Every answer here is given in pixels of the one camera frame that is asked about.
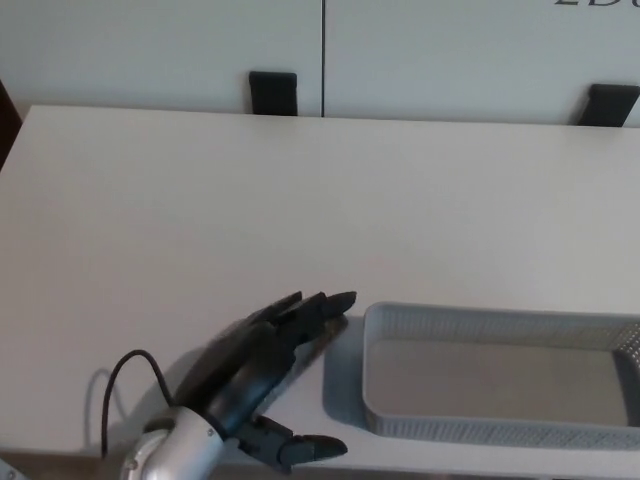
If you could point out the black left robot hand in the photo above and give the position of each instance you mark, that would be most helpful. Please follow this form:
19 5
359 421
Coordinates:
240 365

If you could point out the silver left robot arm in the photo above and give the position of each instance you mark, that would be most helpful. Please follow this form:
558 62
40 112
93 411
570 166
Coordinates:
170 450

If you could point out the grey plastic mesh basket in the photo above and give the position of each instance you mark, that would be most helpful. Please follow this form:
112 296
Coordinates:
450 429

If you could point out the dark brown furniture piece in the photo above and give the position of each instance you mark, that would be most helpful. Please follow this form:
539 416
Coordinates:
7 125

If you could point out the white cabinet panel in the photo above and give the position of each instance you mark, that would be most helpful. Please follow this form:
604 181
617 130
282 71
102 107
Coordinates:
125 50
450 50

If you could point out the black cabinet bracket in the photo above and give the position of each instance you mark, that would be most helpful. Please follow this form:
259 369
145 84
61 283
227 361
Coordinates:
607 106
272 94

